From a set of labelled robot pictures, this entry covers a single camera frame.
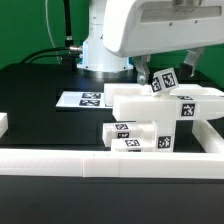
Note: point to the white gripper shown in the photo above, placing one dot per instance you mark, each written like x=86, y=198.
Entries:
x=144, y=27

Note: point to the white tagged cube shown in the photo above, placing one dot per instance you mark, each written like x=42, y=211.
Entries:
x=164, y=81

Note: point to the white chair back frame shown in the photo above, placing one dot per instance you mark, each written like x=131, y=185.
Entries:
x=133, y=102

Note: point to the white chair seat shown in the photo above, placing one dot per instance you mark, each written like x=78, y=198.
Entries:
x=161, y=134

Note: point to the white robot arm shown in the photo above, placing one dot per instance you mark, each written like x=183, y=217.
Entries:
x=96, y=57

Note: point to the white marker sheet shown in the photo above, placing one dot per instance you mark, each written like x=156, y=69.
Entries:
x=70, y=99

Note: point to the white U-shaped fence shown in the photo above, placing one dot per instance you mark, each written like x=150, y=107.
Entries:
x=35, y=162

